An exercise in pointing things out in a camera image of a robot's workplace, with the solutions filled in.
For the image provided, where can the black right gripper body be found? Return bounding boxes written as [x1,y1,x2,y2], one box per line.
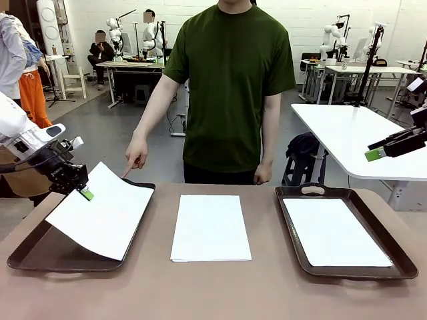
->
[383,130,427,158]

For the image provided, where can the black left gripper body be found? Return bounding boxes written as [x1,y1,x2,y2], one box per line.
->
[29,141,75,193]

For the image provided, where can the white A4 paper sheet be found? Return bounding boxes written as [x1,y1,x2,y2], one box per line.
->
[282,198,394,267]
[45,161,155,261]

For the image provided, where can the white A4 paper stack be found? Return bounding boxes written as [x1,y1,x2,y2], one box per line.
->
[169,194,253,263]

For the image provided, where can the person's right hand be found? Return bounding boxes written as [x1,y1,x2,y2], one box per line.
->
[121,133,150,180]

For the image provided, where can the person's left hand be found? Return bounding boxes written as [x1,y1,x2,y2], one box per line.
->
[252,161,275,187]

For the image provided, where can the mannequin with brown apron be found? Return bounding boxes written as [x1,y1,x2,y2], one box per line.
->
[0,146,56,207]

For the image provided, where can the large white table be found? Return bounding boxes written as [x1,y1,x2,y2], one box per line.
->
[290,103,427,213]

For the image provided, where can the brown plastic serving tray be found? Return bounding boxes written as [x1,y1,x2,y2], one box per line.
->
[6,179,157,273]
[275,182,420,281]

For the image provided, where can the white background tables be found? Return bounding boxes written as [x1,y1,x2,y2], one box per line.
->
[298,59,421,105]

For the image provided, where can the mannequin striped shirt orange trousers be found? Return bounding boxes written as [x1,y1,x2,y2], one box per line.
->
[0,11,54,129]

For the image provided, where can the black bag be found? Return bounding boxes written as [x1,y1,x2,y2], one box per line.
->
[286,132,330,160]

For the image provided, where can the black step stool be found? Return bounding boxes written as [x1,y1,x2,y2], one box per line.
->
[282,153,330,187]

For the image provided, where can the white wooden chair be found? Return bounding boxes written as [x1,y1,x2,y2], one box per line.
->
[61,65,87,99]

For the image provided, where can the grey plastic stool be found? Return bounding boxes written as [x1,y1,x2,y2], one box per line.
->
[134,84,151,107]

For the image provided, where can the seated person in black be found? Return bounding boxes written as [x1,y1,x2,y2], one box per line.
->
[87,29,116,91]

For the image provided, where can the wooden top background table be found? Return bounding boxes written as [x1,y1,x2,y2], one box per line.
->
[95,59,167,110]

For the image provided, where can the white tower air conditioner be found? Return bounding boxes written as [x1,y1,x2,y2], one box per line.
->
[35,0,65,56]

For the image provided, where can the person's torso green T-shirt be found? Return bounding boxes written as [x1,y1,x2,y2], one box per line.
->
[163,0,297,186]

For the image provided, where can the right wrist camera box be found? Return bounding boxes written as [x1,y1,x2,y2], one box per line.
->
[406,77,427,95]

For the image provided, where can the black camera stand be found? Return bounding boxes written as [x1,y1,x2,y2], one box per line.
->
[353,23,388,108]

